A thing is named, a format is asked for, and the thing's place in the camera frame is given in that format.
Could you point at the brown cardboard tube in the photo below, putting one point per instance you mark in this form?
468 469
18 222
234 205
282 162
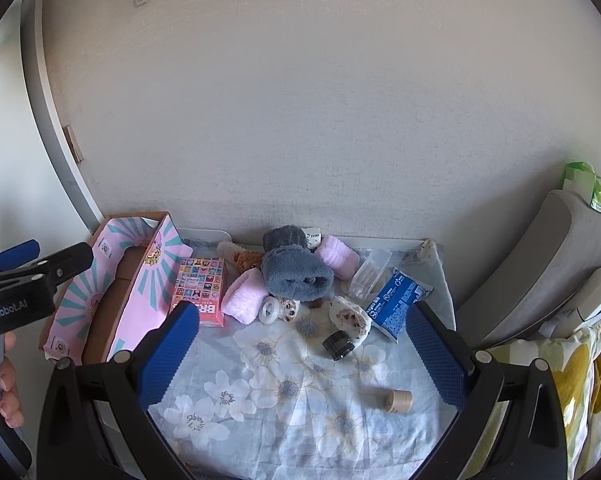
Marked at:
399 401

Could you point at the brown and white plush toy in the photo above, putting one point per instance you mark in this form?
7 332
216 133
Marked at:
240 257

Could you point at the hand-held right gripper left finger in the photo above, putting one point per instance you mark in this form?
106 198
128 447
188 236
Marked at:
173 355

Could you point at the blue tissue pack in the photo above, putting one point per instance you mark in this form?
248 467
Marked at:
395 305

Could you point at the clear box of cotton swabs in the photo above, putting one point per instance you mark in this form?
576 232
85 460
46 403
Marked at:
370 272

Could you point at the white pillow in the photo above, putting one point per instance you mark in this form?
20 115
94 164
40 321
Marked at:
590 295

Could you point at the grey pillow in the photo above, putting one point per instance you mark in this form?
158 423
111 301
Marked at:
520 270

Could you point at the white tape roll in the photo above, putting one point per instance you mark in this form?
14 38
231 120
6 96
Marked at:
269 309

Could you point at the colourful patterned card box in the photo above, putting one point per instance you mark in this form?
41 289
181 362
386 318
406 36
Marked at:
200 285

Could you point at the grey door frame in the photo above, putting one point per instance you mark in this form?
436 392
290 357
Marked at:
45 110

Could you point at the white paper tag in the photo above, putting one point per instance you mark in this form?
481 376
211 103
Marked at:
313 239

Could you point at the person's left hand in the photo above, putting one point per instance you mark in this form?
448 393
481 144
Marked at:
11 385

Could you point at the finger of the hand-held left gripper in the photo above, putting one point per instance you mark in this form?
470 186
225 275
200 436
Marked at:
65 260
18 255

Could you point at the green plastic bag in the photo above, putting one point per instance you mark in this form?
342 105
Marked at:
588 185

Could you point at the floral cloth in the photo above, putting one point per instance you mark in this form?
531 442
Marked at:
290 400

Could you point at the yellow floral blanket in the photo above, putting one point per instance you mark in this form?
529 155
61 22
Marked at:
580 390

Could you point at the small wooden block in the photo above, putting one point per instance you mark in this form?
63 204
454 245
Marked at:
74 144

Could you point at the pink fluffy sock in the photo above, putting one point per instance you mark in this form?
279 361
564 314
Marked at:
338 257
243 297

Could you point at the black round jar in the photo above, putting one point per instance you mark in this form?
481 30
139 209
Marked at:
338 345

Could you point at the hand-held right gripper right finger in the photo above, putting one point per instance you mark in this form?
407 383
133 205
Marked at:
435 355

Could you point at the cardboard box with pink lining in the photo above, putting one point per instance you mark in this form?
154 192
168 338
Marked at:
130 280

